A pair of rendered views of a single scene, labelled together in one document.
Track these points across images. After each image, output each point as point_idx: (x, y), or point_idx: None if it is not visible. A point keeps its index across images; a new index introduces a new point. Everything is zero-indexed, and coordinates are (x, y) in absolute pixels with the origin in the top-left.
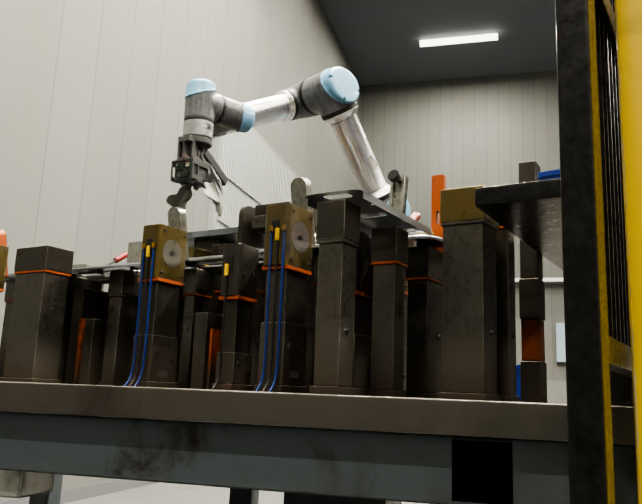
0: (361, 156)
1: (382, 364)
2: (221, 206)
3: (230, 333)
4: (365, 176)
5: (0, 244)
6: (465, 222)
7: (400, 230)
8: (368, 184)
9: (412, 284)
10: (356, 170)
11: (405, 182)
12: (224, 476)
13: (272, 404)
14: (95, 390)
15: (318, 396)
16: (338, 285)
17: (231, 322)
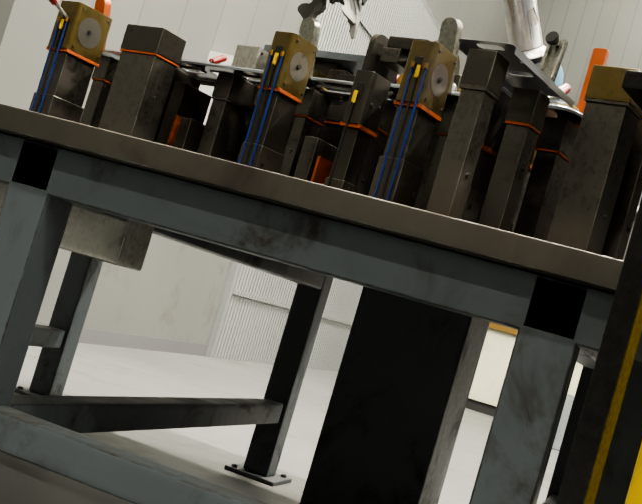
0: (522, 6)
1: (490, 220)
2: (356, 28)
3: (344, 161)
4: (520, 30)
5: (104, 14)
6: (609, 102)
7: (542, 95)
8: (521, 40)
9: (540, 155)
10: (512, 21)
11: (563, 48)
12: (334, 266)
13: (392, 212)
14: (239, 168)
15: (433, 214)
16: (470, 131)
17: (347, 150)
